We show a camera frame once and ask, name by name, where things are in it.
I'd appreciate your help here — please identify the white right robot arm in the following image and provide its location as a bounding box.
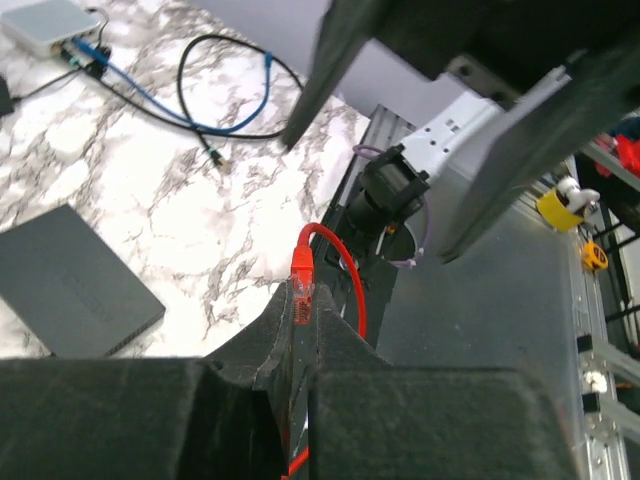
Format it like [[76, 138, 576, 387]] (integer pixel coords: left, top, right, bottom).
[[282, 1, 639, 479]]

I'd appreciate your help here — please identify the blue ethernet cable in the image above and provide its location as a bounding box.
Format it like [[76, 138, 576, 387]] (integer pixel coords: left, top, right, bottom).
[[72, 39, 275, 135]]

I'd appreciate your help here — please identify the black ethernet cable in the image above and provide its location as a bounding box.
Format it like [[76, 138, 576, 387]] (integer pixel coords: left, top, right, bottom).
[[59, 34, 306, 174]]

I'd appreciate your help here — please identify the white grey small switch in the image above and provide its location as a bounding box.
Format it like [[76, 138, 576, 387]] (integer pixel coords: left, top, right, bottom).
[[1, 0, 100, 58]]

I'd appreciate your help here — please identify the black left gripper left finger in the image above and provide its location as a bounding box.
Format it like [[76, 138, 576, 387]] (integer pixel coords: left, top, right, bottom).
[[1, 282, 293, 479]]

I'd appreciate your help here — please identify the yellow tape roll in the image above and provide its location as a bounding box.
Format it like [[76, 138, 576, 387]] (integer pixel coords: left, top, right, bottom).
[[536, 176, 601, 233]]

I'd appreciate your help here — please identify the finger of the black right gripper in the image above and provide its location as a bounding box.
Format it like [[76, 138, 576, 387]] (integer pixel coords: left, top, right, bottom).
[[281, 0, 394, 150]]

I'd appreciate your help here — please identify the red ethernet cable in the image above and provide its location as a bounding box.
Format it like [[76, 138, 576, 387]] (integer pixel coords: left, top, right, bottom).
[[279, 222, 369, 480]]

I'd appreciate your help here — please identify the black network switch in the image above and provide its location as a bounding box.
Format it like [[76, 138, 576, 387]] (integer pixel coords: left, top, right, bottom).
[[1, 205, 166, 358]]

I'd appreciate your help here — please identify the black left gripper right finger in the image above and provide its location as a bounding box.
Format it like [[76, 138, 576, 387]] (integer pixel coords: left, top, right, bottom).
[[309, 285, 575, 479]]

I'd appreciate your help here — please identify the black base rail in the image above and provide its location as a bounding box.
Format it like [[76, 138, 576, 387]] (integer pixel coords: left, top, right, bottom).
[[322, 105, 428, 348]]

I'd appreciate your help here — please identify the black power adapter with cable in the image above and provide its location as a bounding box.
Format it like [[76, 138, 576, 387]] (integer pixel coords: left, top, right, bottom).
[[0, 9, 111, 119]]

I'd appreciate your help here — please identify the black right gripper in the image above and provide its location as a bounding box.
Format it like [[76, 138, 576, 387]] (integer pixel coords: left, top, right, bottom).
[[371, 1, 639, 263]]

